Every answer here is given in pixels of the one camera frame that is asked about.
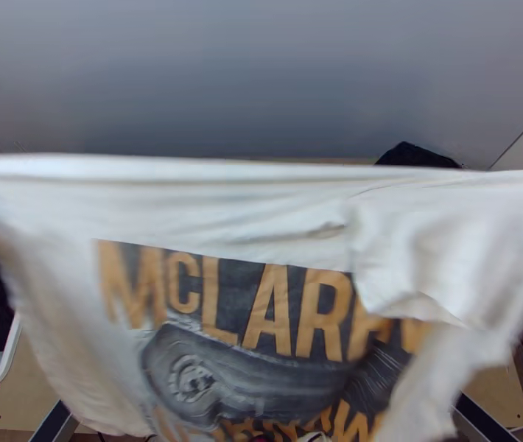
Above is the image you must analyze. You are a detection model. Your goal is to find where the white printed t-shirt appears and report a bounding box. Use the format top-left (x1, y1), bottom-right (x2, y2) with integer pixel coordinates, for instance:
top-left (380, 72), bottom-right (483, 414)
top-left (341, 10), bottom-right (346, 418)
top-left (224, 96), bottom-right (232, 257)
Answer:
top-left (0, 152), bottom-right (523, 442)

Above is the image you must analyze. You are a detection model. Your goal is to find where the black garment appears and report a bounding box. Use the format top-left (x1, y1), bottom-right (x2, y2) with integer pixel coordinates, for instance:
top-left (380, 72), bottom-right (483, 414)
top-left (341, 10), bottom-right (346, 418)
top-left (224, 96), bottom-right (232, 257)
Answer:
top-left (373, 141), bottom-right (461, 169)

